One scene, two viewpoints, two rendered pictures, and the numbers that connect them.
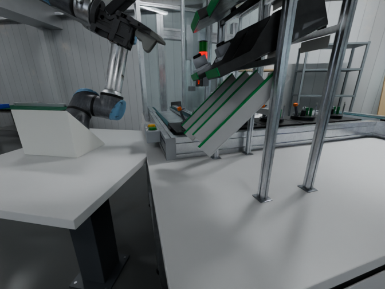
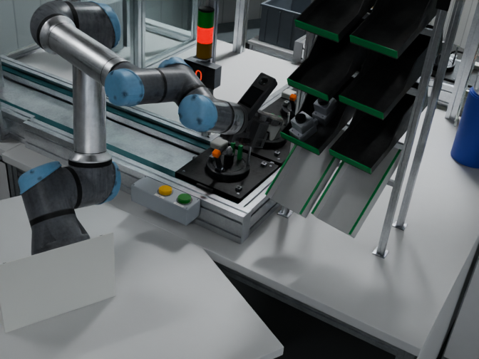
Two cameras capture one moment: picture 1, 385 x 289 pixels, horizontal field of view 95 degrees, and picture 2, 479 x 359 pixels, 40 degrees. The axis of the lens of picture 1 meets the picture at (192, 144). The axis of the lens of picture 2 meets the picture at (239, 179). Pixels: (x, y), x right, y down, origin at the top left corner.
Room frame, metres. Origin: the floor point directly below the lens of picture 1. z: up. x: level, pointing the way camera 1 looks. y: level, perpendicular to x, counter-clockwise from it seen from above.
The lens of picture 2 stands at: (-0.35, 1.18, 2.07)
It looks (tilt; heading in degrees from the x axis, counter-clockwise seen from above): 33 degrees down; 316
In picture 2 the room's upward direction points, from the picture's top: 5 degrees clockwise
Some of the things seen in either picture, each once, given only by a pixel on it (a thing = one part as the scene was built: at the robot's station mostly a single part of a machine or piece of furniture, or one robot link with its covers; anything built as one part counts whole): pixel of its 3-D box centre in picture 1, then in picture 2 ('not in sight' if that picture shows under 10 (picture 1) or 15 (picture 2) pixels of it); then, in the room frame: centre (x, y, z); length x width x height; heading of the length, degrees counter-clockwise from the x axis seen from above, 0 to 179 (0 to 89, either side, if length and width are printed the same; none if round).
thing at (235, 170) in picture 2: not in sight; (228, 165); (0.93, -0.01, 0.98); 0.14 x 0.14 x 0.02
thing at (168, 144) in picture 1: (158, 127); (129, 174); (1.15, 0.22, 0.91); 0.89 x 0.06 x 0.11; 17
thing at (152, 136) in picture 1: (152, 132); (165, 199); (0.95, 0.22, 0.93); 0.21 x 0.07 x 0.06; 17
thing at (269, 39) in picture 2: not in sight; (319, 25); (2.13, -1.78, 0.73); 0.62 x 0.42 x 0.23; 17
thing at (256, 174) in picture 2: (193, 127); (227, 171); (0.93, -0.01, 0.96); 0.24 x 0.24 x 0.02; 17
